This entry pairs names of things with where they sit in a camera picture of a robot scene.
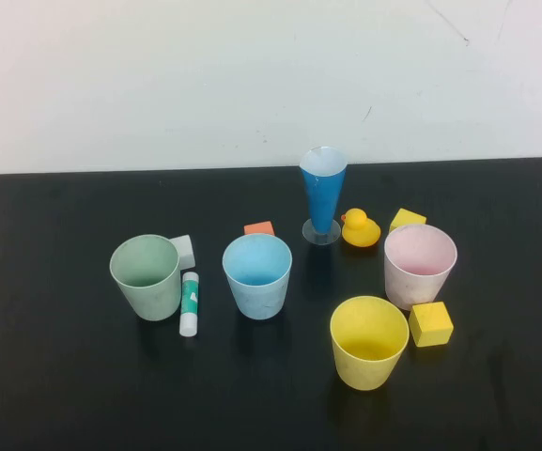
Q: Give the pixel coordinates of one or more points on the green and white glue stick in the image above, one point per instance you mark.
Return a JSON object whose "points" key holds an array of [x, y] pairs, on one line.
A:
{"points": [[189, 300]]}

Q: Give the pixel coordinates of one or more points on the pale green plastic cup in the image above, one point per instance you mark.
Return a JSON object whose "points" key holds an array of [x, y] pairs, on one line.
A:
{"points": [[150, 300]]}

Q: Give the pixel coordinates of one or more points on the pale pink plastic cup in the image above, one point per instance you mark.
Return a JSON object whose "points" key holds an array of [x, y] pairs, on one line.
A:
{"points": [[411, 289]]}

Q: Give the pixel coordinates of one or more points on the yellow plastic cup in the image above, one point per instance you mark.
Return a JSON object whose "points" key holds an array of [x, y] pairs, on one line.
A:
{"points": [[367, 371]]}

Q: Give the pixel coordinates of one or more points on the orange cube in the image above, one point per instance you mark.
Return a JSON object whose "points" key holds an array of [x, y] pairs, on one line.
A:
{"points": [[260, 228]]}

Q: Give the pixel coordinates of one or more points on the blue cone in clear glass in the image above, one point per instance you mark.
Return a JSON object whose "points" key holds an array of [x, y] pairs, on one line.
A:
{"points": [[322, 197]]}

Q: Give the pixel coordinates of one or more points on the pale blue plastic cup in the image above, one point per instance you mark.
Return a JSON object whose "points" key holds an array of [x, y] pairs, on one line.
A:
{"points": [[258, 300]]}

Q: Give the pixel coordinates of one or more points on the white cube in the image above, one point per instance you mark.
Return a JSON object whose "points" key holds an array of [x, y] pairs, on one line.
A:
{"points": [[186, 251]]}

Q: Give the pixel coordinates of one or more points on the yellow rubber duck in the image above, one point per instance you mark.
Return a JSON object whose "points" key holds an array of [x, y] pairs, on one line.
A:
{"points": [[360, 232]]}

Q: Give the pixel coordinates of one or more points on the yellow wooden cube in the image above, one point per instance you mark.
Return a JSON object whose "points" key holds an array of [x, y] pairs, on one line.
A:
{"points": [[432, 326], [407, 219]]}

